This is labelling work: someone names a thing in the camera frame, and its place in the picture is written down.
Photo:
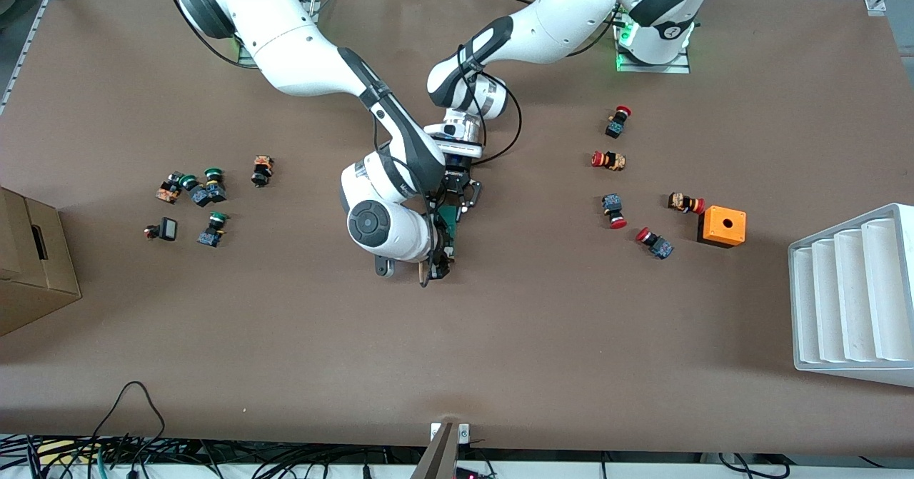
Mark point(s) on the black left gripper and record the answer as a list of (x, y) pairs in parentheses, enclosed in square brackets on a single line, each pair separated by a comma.
[(457, 178)]

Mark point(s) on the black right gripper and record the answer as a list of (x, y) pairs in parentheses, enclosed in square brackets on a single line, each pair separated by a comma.
[(440, 238)]

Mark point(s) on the green load switch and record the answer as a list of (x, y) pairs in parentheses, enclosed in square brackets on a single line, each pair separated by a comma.
[(451, 225)]

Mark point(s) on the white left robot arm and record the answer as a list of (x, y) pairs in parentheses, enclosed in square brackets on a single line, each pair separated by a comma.
[(564, 22)]

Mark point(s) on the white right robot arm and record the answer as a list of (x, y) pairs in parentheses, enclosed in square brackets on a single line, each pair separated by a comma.
[(300, 58)]

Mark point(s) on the red mushroom button blue block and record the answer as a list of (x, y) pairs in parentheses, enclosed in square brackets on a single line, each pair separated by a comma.
[(613, 204), (615, 128), (660, 247)]

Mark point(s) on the red mushroom button orange block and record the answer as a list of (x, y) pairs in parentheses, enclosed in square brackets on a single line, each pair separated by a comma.
[(682, 201), (613, 160)]

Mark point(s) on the green push button blue block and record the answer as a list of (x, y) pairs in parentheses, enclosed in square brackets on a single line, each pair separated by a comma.
[(211, 236), (198, 197), (216, 192)]

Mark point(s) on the square black white push button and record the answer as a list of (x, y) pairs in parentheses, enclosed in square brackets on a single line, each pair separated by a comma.
[(169, 229)]

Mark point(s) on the white slotted rack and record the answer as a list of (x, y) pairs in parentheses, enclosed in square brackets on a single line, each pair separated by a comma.
[(850, 300)]

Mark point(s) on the brown cardboard box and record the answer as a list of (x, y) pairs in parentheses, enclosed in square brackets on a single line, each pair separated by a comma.
[(28, 286)]

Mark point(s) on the white metal bracket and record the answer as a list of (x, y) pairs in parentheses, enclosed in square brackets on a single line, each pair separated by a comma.
[(464, 432)]

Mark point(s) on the brown stand post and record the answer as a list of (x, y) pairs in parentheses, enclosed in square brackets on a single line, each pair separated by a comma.
[(437, 457)]

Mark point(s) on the left arm aluminium base plate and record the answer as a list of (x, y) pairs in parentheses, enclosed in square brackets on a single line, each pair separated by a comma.
[(653, 68)]

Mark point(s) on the orange button enclosure box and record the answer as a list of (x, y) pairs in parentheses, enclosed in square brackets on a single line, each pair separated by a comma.
[(735, 235)]

